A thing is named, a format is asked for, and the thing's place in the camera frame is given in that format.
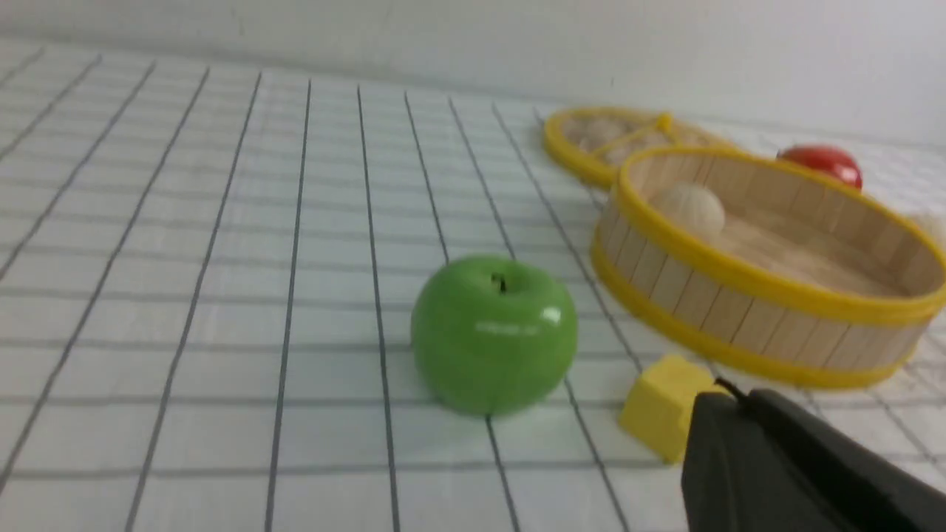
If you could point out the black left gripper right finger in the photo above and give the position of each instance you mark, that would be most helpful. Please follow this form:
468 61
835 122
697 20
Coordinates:
865 465

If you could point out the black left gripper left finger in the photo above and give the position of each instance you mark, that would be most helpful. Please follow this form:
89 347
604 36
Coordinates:
751 466

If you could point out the cream white bun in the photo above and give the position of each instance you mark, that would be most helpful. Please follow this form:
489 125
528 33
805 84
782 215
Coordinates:
694 208

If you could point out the wooden steamer tray yellow rim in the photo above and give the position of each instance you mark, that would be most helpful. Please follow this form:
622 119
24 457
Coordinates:
811 283

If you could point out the woven steamer lid yellow rim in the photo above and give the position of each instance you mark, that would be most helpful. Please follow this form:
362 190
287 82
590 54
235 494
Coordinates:
593 142

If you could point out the yellow foam cube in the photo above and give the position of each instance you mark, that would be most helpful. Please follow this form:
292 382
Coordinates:
659 406

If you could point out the green apple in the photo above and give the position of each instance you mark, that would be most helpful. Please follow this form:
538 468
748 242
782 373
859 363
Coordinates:
493 336

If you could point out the red apple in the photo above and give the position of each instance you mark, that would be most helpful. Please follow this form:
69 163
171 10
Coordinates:
826 159

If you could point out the white grid tablecloth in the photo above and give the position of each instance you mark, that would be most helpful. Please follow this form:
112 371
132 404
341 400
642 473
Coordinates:
208 275

